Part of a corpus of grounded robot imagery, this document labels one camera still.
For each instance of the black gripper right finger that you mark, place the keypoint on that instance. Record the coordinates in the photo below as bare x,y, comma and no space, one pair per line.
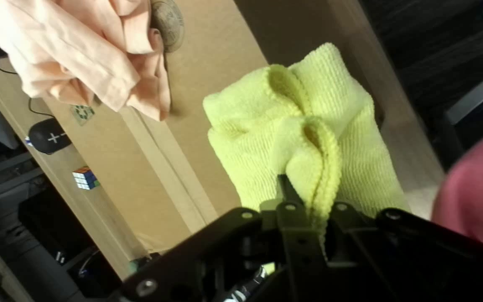
344,224

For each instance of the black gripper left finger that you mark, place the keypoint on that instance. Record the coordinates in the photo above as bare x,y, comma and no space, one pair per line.
293,224

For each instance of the yellow fabric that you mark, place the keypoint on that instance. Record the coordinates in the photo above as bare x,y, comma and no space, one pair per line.
335,111

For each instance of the pink fabric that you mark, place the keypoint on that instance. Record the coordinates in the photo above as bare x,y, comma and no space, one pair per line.
476,195

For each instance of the peach fabric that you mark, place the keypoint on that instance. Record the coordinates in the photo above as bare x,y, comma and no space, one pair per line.
84,51

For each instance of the brown cardboard box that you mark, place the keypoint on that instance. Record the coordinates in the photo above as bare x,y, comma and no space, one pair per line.
196,85

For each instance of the Rubik's cube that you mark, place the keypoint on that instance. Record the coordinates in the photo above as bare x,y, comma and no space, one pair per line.
84,178

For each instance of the black portable speaker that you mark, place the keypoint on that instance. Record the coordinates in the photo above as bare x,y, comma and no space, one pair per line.
49,137

